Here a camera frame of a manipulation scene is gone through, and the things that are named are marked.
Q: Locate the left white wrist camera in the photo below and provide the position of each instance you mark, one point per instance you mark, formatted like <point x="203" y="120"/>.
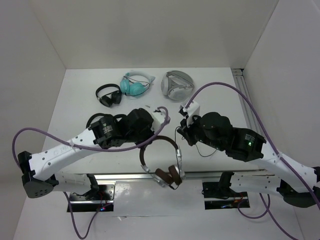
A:
<point x="160" y="118"/>

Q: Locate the aluminium table edge rail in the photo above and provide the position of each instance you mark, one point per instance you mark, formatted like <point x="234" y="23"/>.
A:
<point x="206" y="176"/>

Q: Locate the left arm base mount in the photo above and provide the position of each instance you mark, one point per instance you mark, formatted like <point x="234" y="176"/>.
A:
<point x="100" y="198"/>

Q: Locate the brown and silver headphones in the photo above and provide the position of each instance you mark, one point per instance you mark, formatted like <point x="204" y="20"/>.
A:
<point x="175" y="175"/>

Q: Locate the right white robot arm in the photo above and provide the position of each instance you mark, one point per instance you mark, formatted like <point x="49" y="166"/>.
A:
<point x="294" y="182"/>

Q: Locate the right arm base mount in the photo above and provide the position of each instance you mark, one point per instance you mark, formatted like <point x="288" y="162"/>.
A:
<point x="218" y="194"/>

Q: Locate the white grey gaming headphones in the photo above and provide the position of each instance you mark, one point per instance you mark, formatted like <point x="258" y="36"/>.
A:
<point x="177" y="85"/>

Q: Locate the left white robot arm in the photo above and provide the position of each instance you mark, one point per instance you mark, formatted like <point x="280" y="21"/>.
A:
<point x="42" y="172"/>

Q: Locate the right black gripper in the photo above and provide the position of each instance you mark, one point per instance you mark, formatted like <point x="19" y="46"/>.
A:
<point x="185" y="130"/>

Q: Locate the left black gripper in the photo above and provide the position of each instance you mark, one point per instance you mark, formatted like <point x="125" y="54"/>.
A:
<point x="150" y="132"/>

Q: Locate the teal cat-ear headphones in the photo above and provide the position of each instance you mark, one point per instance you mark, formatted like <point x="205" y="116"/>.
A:
<point x="132" y="87"/>

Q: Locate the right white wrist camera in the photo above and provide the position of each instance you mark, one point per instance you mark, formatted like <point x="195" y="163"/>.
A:
<point x="188" y="112"/>

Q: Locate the black folded headphones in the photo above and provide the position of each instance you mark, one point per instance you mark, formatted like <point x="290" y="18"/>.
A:
<point x="111" y="98"/>

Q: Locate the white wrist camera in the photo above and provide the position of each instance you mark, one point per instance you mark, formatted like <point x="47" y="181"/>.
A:
<point x="188" y="112"/>
<point x="160" y="118"/>

